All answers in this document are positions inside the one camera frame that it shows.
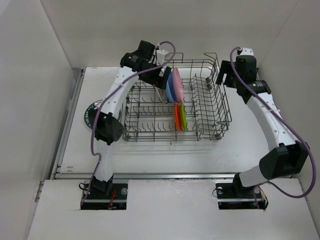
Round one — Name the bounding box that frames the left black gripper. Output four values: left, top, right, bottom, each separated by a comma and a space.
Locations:
138, 59, 170, 90

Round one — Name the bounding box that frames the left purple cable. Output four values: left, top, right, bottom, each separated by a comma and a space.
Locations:
79, 41, 177, 208

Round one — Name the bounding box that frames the front aluminium rail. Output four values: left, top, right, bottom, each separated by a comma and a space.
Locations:
53, 172, 234, 180

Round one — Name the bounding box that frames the pink plate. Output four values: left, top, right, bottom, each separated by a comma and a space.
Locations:
172, 67, 185, 103

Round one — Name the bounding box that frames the white plate floral pattern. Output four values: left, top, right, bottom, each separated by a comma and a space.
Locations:
156, 88, 170, 104

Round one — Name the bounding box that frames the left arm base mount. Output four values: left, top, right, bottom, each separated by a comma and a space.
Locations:
78, 177, 129, 211

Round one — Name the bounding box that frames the white plate teal rim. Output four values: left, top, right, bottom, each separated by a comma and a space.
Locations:
84, 99, 124, 134

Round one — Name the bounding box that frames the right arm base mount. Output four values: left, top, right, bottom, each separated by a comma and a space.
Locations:
212, 181, 269, 211

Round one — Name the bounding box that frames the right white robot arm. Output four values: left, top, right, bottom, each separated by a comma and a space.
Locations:
216, 55, 308, 197

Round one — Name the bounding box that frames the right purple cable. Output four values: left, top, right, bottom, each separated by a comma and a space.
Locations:
229, 46, 315, 210

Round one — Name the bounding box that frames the purple cable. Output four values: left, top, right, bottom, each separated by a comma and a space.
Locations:
229, 46, 315, 210
79, 41, 177, 208

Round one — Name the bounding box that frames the grey wire dish rack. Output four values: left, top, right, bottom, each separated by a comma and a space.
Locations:
122, 52, 232, 142

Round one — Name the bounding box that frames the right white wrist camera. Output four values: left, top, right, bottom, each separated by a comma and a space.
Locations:
237, 47, 254, 56

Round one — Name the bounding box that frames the orange plate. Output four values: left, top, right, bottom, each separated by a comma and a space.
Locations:
173, 102, 183, 131

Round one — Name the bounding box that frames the blue plate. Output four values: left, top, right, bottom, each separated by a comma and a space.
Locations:
165, 73, 177, 103

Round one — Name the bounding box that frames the green plate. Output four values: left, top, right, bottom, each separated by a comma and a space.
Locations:
179, 103, 188, 131

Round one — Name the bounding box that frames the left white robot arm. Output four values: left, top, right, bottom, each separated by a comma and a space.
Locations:
88, 40, 171, 199

